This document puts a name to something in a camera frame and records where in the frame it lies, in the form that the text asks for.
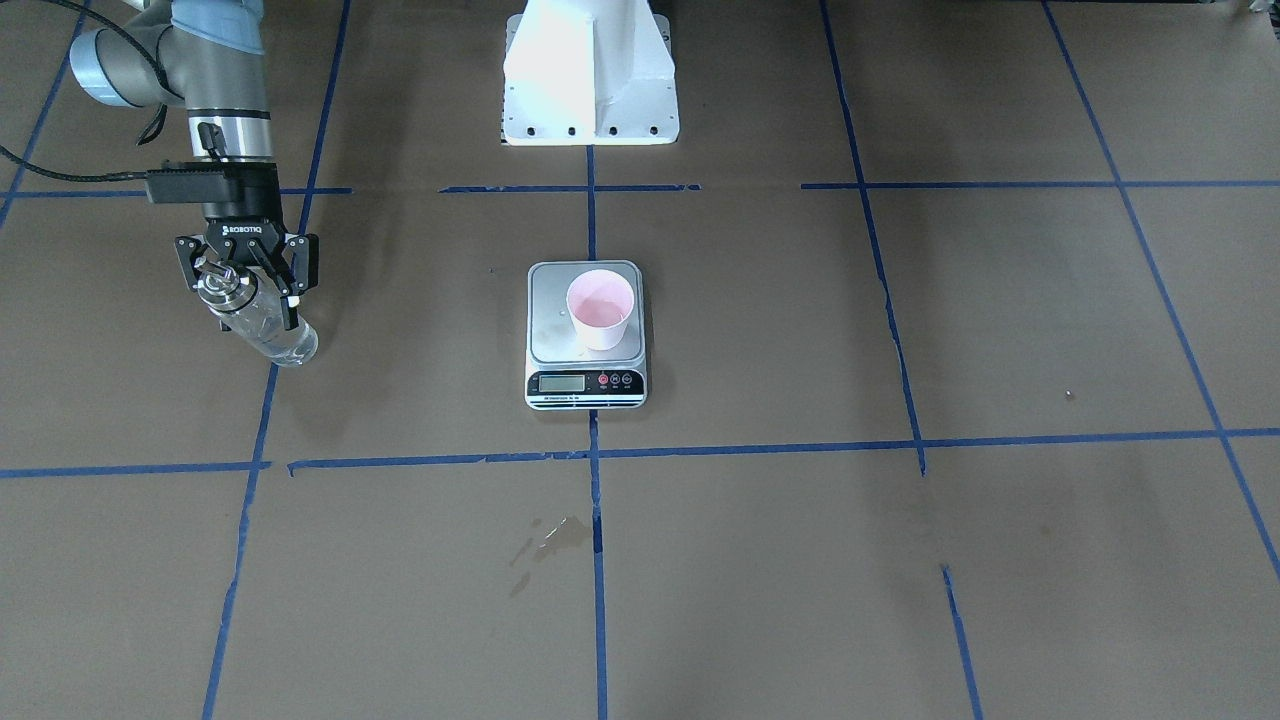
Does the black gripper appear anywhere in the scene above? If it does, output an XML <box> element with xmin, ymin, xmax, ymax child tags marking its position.
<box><xmin>175</xmin><ymin>161</ymin><xmax>320</xmax><ymax>331</ymax></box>

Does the glass sauce bottle metal spout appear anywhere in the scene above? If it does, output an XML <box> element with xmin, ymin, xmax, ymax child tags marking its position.
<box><xmin>196</xmin><ymin>265</ymin><xmax>317</xmax><ymax>366</ymax></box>

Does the pink paper cup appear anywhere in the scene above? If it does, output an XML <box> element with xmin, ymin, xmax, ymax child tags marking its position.
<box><xmin>566</xmin><ymin>269</ymin><xmax>636</xmax><ymax>351</ymax></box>

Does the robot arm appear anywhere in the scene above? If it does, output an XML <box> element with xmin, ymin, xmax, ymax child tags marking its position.
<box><xmin>68</xmin><ymin>1</ymin><xmax>319</xmax><ymax>329</ymax></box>

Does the digital kitchen scale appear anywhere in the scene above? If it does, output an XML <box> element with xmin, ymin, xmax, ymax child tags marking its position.
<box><xmin>524</xmin><ymin>260</ymin><xmax>649</xmax><ymax>411</ymax></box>

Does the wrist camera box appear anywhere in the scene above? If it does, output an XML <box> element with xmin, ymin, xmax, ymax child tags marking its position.
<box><xmin>143</xmin><ymin>161</ymin><xmax>280</xmax><ymax>206</ymax></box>

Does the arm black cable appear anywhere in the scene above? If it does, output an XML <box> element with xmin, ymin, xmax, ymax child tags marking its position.
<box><xmin>0</xmin><ymin>0</ymin><xmax>172</xmax><ymax>184</ymax></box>

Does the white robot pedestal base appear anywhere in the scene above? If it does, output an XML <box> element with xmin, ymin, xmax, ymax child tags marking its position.
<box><xmin>500</xmin><ymin>1</ymin><xmax>681</xmax><ymax>147</ymax></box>

